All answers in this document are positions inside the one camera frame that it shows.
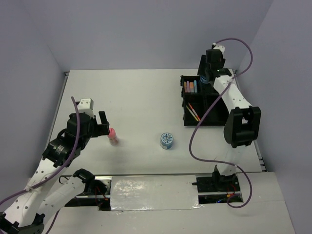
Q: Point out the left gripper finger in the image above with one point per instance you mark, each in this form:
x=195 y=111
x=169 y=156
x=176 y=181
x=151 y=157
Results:
x=103 y=118
x=102 y=130

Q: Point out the purple cap highlighter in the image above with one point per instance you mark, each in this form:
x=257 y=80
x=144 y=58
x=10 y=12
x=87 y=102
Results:
x=188 y=87

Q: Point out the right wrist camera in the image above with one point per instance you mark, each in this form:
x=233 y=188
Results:
x=216 y=46

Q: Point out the blue paint jar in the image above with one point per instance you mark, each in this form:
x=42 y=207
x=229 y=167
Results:
x=204 y=80
x=166 y=140

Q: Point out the blue cap highlighter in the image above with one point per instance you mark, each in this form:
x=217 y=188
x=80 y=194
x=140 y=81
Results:
x=195 y=86

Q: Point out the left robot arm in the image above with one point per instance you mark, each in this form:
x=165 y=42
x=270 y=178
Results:
x=34 y=205

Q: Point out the orange thin pen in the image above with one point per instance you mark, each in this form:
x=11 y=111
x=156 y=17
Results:
x=194 y=112

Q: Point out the yellow thin pen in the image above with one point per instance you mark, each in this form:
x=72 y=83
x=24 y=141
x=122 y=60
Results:
x=194 y=116

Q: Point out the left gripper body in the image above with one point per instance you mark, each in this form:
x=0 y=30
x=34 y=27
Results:
x=92 y=132

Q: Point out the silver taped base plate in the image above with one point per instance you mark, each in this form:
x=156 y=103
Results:
x=148 y=193

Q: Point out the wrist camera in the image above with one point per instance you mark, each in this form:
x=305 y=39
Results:
x=86 y=106
x=216 y=46

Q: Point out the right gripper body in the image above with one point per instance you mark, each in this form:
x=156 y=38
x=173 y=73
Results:
x=204 y=66

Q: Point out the black four-compartment organizer tray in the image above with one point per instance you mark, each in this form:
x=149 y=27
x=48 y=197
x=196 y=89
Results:
x=201 y=101

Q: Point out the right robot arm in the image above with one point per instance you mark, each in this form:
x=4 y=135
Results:
x=238 y=133

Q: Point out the orange cap highlighter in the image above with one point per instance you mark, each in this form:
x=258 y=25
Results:
x=191 y=87

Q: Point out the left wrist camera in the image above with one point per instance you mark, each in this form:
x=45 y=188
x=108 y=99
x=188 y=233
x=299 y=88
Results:
x=86 y=106

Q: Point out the pink lid small bottle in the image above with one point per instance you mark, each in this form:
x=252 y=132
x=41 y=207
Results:
x=112 y=136

